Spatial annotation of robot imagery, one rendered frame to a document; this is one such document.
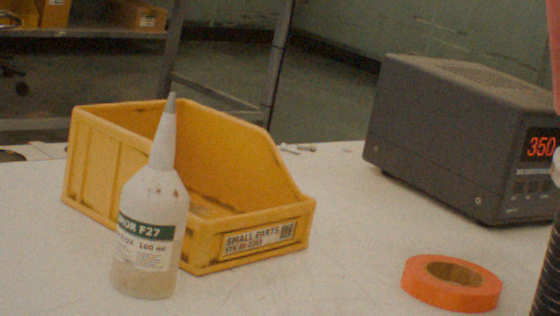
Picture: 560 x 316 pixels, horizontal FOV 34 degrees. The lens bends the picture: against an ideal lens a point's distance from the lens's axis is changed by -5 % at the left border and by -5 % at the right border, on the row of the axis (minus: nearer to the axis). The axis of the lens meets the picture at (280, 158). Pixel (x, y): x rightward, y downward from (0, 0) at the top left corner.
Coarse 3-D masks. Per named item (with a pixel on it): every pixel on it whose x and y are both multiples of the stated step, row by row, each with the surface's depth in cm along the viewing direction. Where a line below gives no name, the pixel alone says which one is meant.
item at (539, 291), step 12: (552, 168) 15; (552, 228) 15; (552, 240) 15; (552, 252) 15; (552, 264) 15; (540, 276) 16; (552, 276) 15; (540, 288) 16; (552, 288) 15; (540, 300) 16; (552, 300) 15; (540, 312) 16; (552, 312) 15
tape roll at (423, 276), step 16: (416, 256) 57; (432, 256) 57; (448, 256) 58; (416, 272) 54; (432, 272) 56; (448, 272) 57; (464, 272) 56; (480, 272) 56; (416, 288) 53; (432, 288) 52; (448, 288) 52; (464, 288) 53; (480, 288) 53; (496, 288) 54; (432, 304) 53; (448, 304) 52; (464, 304) 52; (480, 304) 52; (496, 304) 54
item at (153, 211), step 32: (160, 128) 45; (160, 160) 45; (128, 192) 45; (160, 192) 45; (128, 224) 45; (160, 224) 45; (128, 256) 46; (160, 256) 46; (128, 288) 46; (160, 288) 46
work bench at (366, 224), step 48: (336, 144) 84; (0, 192) 56; (48, 192) 58; (336, 192) 70; (384, 192) 73; (0, 240) 49; (48, 240) 51; (96, 240) 52; (336, 240) 60; (384, 240) 62; (432, 240) 64; (480, 240) 66; (528, 240) 68; (0, 288) 44; (48, 288) 45; (96, 288) 46; (192, 288) 49; (240, 288) 50; (288, 288) 51; (336, 288) 53; (384, 288) 54; (528, 288) 58
